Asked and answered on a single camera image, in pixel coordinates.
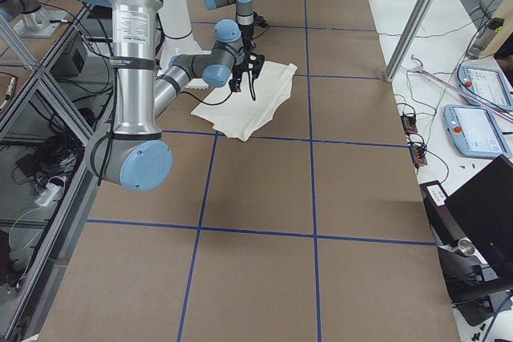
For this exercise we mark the black labelled box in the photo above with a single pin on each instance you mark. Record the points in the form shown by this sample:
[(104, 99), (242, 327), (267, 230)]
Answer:
[(441, 220)]

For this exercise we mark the near orange terminal block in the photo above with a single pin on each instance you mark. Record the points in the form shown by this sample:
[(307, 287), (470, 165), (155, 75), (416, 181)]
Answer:
[(418, 154)]

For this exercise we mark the blue teach pendant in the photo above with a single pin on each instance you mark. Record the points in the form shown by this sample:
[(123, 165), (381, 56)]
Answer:
[(486, 86), (474, 132)]

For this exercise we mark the grey control box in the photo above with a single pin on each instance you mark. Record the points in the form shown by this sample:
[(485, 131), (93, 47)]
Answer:
[(70, 63)]

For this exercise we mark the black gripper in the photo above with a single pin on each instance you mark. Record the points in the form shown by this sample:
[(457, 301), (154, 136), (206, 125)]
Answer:
[(246, 32), (239, 70)]

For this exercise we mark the cream cat print t-shirt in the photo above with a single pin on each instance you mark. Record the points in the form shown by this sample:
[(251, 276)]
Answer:
[(238, 115)]

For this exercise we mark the clear water bottle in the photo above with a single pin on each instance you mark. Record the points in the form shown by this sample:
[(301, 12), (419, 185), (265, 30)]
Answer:
[(486, 34)]

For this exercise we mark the aluminium frame post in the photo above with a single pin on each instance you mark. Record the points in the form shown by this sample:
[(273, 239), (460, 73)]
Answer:
[(412, 26)]

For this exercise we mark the far blue teach pendant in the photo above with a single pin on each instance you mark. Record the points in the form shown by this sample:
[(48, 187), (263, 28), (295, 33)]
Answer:
[(486, 86)]

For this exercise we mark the near blue teach pendant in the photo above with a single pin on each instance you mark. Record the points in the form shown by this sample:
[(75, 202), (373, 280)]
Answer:
[(474, 132)]

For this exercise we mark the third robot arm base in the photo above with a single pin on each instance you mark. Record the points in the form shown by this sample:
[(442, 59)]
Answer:
[(35, 19)]

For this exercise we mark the black monitor with stand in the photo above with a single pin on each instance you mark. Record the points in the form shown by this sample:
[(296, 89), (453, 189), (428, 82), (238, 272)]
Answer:
[(482, 208)]

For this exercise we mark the white power strip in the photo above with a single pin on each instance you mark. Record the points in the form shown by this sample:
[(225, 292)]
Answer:
[(48, 194)]

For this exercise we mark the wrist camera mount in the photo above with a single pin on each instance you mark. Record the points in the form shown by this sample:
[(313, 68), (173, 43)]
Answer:
[(259, 21), (253, 64)]

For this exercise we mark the far orange terminal block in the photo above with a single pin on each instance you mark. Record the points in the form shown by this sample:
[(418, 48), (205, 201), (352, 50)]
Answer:
[(409, 124)]

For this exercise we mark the orange terminal block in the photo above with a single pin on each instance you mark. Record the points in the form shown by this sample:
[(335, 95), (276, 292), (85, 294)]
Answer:
[(409, 124), (418, 154)]

